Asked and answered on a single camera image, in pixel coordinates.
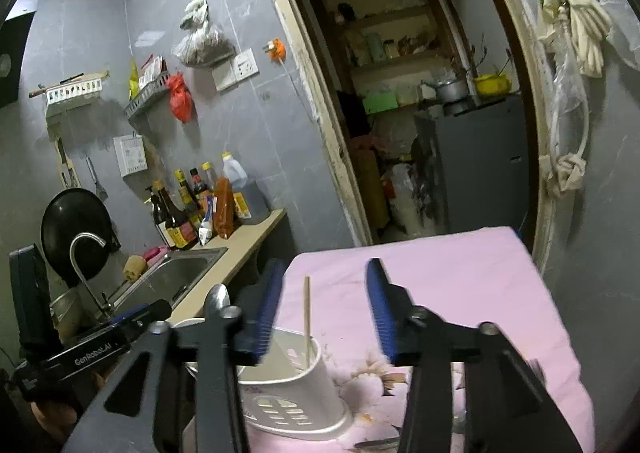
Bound green box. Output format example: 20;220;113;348
362;91;399;115

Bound hanging clear plastic bag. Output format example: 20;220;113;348
544;30;590;198

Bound yellow bowl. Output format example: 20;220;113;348
472;73;511;97

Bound white plastic bag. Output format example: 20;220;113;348
172;0;235;68

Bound hanging metal spatula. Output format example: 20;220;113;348
84;156;109;202

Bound large oil jug yellow cap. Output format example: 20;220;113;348
221;152;271;226

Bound curved metal faucet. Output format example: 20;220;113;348
70;233;114;320

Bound door frame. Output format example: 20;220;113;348
249;0;563;275

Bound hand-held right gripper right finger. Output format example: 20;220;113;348
365;258;583;453

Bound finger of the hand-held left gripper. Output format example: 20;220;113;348
97;299;172;340

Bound white wall socket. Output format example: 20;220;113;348
234;49;260;82

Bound small aluminium pot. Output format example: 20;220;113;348
431;77;471;104

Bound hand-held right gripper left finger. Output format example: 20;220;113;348
62;258;288;453

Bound red and white packets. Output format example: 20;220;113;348
139;55;167;90

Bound white wall switch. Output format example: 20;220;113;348
212;63;237;92

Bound dark bottle red cap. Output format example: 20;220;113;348
189;168;213;214

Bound dark grey cabinet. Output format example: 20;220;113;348
413;93;532;237

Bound white wall box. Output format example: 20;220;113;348
113;133;149;178

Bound wooden shelf unit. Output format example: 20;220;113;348
306;0;472;110

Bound black round pan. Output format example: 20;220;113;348
41;188;114;290

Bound tan loofah sponge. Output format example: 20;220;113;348
122;255;147;284

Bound red plastic bag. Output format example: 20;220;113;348
167;72;195;124

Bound light wooden chopstick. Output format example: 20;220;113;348
302;276;312;370

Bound black range hood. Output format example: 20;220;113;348
0;0;42;110

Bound pink cloth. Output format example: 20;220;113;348
182;227;596;453

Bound white and blue packet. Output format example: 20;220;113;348
198;195;217;247

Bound brown bottle yellow cap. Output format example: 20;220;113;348
174;170;202;234

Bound white plastic wall basket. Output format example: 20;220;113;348
44;72;110;107

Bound red-orange seasoning packet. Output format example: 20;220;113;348
213;178;235;240

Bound stainless steel sink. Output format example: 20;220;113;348
111;247;229;315

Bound white slotted utensil holder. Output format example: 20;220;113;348
237;328;353;441

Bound wooden knife holder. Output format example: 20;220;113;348
54;134;82;190

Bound grey wall shelf rack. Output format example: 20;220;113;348
125;78;172;120

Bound hanging white gloves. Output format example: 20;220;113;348
538;0;614;79

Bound steel cooking pot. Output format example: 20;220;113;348
50;287;85;340

